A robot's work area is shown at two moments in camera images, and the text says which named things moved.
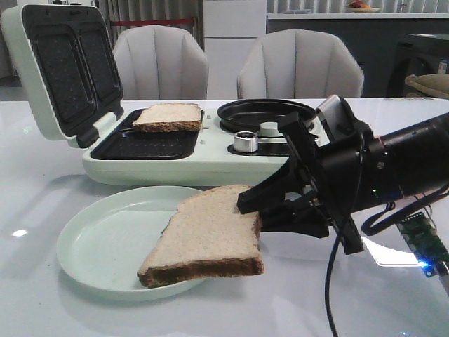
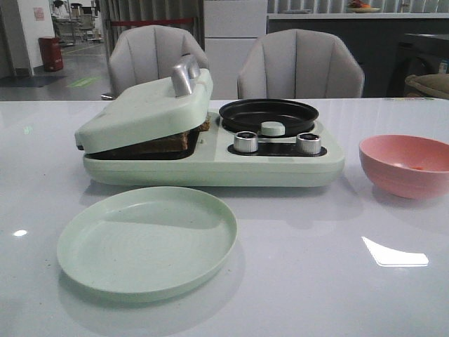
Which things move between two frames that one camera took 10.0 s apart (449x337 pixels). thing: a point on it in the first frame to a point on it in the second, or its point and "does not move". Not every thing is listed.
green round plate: (104, 241) does not move
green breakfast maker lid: (68, 67) to (182, 100)
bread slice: (208, 236) to (170, 146)
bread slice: (170, 117) to (205, 126)
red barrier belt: (115, 23) does not move
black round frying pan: (247, 115) does not move
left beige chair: (161, 62) does not move
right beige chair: (298, 64) does not move
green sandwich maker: (213, 156) does not move
